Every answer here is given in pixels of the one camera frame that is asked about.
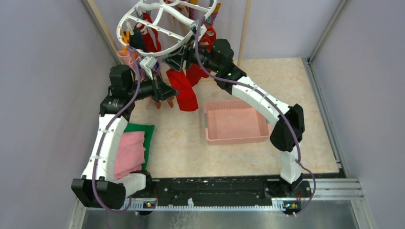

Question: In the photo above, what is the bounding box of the pink plastic basket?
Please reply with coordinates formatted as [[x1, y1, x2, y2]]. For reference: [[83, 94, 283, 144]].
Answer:
[[204, 100, 270, 145]]

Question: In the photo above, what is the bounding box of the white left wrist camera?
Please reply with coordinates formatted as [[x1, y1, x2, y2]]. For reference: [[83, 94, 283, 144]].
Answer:
[[139, 56, 158, 73]]

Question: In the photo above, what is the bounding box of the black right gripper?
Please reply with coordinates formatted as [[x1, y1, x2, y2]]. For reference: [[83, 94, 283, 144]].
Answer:
[[161, 35, 220, 74]]

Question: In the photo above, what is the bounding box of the red santa sock rear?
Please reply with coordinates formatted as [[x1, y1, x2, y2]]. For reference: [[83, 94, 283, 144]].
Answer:
[[134, 23, 161, 52]]

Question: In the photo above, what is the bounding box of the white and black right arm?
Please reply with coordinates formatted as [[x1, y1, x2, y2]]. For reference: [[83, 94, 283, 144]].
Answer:
[[163, 39, 305, 197]]

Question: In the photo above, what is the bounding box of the pink cloth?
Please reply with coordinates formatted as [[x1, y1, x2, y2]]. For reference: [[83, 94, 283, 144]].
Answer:
[[114, 131, 145, 180]]

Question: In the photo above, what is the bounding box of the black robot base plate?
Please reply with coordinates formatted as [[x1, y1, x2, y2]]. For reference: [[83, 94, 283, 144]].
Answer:
[[131, 175, 312, 198]]

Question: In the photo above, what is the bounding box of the dark navy sock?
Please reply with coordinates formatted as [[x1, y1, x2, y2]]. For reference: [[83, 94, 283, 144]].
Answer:
[[129, 29, 147, 51]]

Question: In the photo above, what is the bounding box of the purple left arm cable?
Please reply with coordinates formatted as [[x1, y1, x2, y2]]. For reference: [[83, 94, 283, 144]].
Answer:
[[92, 45, 162, 229]]

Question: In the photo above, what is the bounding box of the red patterned sock pair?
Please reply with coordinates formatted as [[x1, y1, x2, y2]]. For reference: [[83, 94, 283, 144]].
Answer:
[[186, 23, 216, 87]]

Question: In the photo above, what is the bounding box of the wooden drying rack frame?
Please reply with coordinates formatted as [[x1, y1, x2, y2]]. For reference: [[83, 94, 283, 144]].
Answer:
[[82, 0, 252, 64]]

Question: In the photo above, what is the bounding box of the purple striped sock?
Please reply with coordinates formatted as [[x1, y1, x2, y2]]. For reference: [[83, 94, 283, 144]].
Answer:
[[146, 96, 175, 110]]

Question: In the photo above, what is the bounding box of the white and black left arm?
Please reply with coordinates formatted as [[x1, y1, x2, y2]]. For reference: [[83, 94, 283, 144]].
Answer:
[[71, 64, 178, 211]]

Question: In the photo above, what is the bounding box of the red santa sock front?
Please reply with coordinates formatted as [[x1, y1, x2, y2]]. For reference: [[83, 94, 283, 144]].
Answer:
[[166, 69, 199, 112]]

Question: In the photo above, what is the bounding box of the orange clothespin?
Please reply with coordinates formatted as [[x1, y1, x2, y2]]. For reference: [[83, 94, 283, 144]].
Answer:
[[119, 27, 130, 54]]

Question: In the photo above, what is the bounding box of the white plastic clip hanger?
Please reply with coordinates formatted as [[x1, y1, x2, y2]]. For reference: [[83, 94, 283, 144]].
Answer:
[[115, 0, 219, 57]]

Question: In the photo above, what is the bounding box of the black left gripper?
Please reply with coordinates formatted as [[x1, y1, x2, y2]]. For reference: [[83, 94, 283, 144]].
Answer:
[[127, 70, 179, 102]]

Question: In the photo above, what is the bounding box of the green cloth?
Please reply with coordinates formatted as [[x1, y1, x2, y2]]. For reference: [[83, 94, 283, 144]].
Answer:
[[124, 123, 155, 170]]

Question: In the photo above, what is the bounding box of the red santa sock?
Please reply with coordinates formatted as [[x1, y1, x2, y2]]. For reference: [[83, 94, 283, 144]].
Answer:
[[166, 69, 199, 112], [134, 23, 161, 52]]

